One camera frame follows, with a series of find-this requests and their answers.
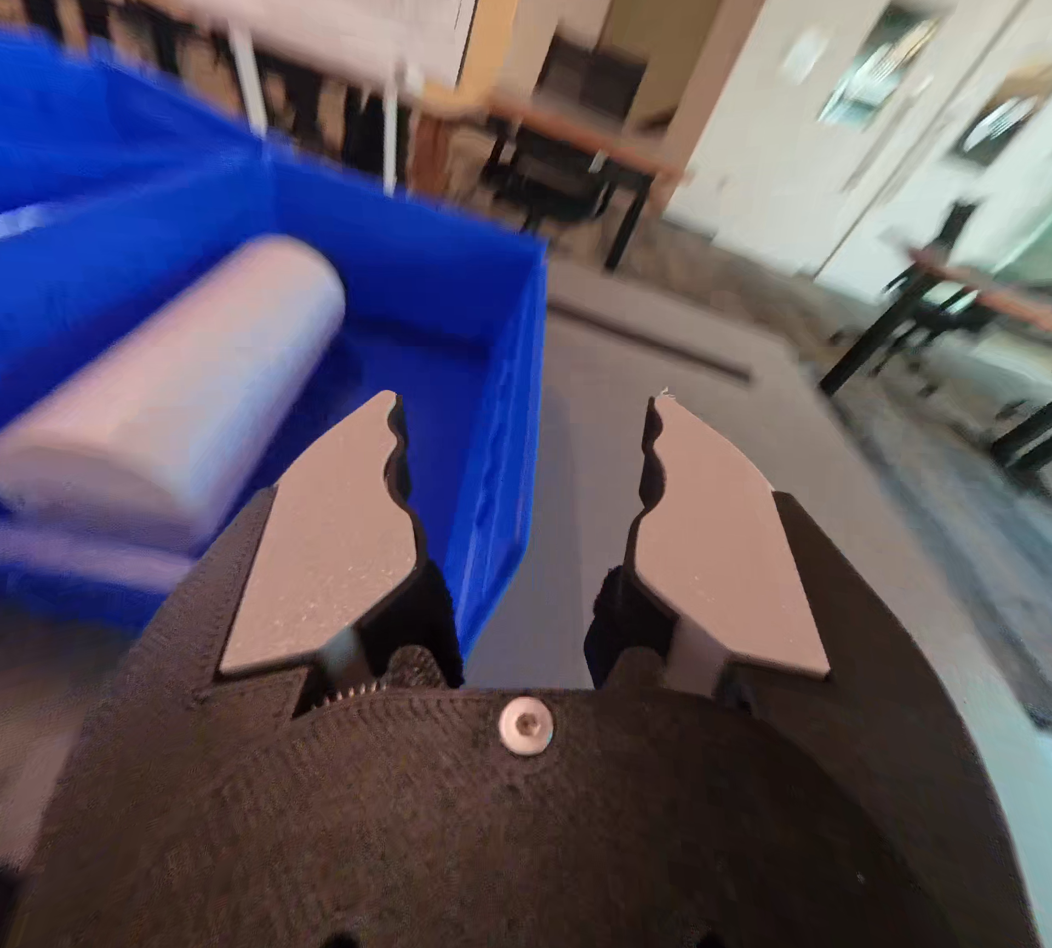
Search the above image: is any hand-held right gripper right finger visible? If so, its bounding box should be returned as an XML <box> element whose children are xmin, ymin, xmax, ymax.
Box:
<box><xmin>623</xmin><ymin>395</ymin><xmax>833</xmax><ymax>698</ymax></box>

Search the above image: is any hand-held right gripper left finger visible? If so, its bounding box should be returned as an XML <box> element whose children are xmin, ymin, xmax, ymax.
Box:
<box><xmin>218</xmin><ymin>389</ymin><xmax>428</xmax><ymax>692</ymax></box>

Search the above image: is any white plastic bottle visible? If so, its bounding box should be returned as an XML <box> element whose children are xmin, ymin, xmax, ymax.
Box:
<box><xmin>0</xmin><ymin>233</ymin><xmax>346</xmax><ymax>555</ymax></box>

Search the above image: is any blue plastic bin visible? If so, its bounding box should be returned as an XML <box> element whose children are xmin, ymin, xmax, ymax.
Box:
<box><xmin>0</xmin><ymin>27</ymin><xmax>550</xmax><ymax>657</ymax></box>

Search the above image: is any black office chair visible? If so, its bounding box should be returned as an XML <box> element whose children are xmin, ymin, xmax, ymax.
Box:
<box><xmin>485</xmin><ymin>36</ymin><xmax>650</xmax><ymax>234</ymax></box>
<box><xmin>883</xmin><ymin>200</ymin><xmax>996</xmax><ymax>382</ymax></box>

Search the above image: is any wood-top office desk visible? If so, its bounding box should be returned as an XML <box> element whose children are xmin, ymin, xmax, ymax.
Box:
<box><xmin>822</xmin><ymin>245</ymin><xmax>1052</xmax><ymax>398</ymax></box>

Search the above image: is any white wall sign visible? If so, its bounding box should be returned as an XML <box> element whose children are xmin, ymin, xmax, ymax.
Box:
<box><xmin>781</xmin><ymin>27</ymin><xmax>830</xmax><ymax>82</ymax></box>

